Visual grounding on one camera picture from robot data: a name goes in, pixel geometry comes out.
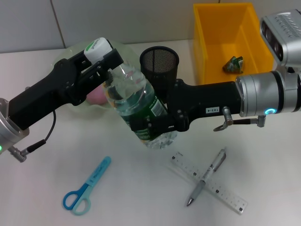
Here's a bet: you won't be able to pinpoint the pink peach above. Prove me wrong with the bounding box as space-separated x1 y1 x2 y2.
87 86 106 106

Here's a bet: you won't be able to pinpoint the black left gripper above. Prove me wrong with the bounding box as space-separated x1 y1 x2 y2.
8 48 124 130

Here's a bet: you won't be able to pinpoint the blue scissors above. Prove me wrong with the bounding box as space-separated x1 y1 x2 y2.
62 155 112 216

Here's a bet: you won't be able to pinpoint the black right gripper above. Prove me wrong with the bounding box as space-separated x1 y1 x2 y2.
130 79 241 141

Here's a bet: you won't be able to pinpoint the green glass fruit plate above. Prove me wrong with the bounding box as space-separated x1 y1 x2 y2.
52 40 142 114

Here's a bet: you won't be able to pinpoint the black mesh pen cup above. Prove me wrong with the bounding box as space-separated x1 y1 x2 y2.
139 46 180 96

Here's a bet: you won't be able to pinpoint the gripper cable with plug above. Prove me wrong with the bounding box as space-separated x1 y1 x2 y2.
8 109 57 163
213 106 267 132

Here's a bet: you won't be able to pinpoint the left gripper cable with plug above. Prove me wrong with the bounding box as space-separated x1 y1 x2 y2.
8 109 57 163

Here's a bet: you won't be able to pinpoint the grey white pen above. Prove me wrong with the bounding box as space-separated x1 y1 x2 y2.
186 146 228 208

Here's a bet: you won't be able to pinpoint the right gripper cable with plug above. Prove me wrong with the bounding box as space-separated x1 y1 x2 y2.
213 106 267 132

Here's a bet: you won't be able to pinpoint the clear plastic ruler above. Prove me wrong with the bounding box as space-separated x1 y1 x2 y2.
168 151 250 216

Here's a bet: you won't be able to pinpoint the clear green-label water bottle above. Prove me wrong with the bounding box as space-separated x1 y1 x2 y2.
83 37 178 150

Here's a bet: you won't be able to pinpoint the green plastic wrapper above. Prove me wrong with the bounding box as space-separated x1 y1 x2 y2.
222 56 244 74

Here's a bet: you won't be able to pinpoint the yellow plastic bin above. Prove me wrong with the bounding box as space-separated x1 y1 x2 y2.
193 2 275 86

